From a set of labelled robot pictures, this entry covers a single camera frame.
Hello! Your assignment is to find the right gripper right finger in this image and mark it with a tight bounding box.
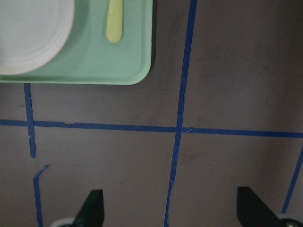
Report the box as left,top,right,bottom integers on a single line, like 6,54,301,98
236,187,303,227

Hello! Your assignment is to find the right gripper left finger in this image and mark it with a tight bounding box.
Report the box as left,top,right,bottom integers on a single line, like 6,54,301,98
50,189,105,227

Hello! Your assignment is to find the white round plate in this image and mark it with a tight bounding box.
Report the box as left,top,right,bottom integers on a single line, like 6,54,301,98
0,0,75,75

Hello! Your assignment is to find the yellow plastic fork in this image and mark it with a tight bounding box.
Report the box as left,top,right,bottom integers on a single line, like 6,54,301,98
106,0,124,44

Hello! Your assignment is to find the mint green tray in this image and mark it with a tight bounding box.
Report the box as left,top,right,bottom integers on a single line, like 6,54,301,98
0,0,153,85

